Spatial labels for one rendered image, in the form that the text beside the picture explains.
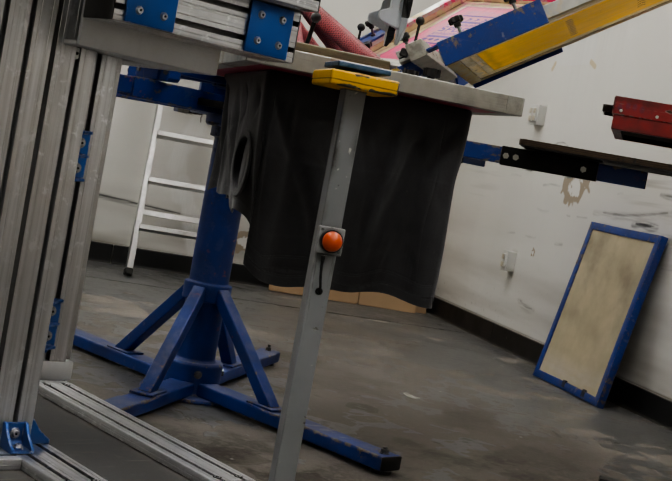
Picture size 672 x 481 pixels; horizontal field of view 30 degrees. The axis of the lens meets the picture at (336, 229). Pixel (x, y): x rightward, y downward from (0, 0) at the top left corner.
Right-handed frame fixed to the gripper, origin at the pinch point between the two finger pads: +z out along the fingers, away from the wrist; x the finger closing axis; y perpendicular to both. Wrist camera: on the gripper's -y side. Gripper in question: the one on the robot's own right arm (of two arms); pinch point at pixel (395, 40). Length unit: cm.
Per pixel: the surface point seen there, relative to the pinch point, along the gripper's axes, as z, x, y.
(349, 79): 11.2, 25.7, 15.0
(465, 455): 105, -103, -78
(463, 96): 8.2, 1.9, -15.8
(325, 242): 40.4, 24.5, 13.5
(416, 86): 8.2, 2.0, -5.5
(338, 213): 35.0, 21.2, 11.1
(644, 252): 39, -224, -194
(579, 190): 17, -303, -199
